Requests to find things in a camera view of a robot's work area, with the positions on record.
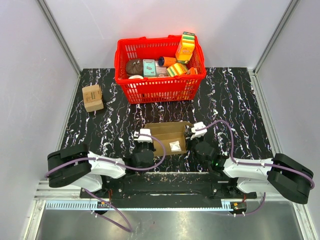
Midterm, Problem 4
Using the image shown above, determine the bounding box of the small white paper card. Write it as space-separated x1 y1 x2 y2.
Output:
169 140 182 152

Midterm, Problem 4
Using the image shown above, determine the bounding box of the brown cardboard box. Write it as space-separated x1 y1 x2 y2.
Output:
144 121 193 156

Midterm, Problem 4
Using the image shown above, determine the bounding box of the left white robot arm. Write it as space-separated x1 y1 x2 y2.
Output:
47 142 156 198

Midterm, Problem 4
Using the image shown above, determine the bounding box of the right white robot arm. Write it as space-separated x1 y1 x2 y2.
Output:
186 136 315 205

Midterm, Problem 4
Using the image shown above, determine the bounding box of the small folded cardboard box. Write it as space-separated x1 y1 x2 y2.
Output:
82 84 104 113

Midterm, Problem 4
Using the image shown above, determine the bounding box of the pink white snack box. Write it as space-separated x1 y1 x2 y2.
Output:
155 60 168 77

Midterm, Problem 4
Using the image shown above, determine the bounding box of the teal snack box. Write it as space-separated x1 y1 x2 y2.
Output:
142 59 156 78

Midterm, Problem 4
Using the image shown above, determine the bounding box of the small orange packet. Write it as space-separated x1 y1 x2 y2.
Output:
185 67 198 75

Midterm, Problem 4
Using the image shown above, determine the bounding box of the yellow green sponge pack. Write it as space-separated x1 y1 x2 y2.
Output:
166 62 188 77

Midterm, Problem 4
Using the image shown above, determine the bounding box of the red plastic shopping basket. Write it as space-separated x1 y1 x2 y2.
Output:
114 35 207 104

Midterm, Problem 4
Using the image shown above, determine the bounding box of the brown round chocolate cake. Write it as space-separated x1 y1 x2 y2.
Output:
125 58 144 77

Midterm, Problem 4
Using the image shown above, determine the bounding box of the orange blue can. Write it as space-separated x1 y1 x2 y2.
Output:
157 56 177 68

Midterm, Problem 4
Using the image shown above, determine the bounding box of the tall orange yellow carton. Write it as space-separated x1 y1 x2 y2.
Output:
175 32 196 64

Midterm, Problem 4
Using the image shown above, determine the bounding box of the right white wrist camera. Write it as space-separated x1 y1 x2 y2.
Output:
190 121 207 140

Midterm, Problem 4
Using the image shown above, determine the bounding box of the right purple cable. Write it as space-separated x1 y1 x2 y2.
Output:
196 119 316 217

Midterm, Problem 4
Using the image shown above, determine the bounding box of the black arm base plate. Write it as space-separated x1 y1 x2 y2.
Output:
92 172 257 208

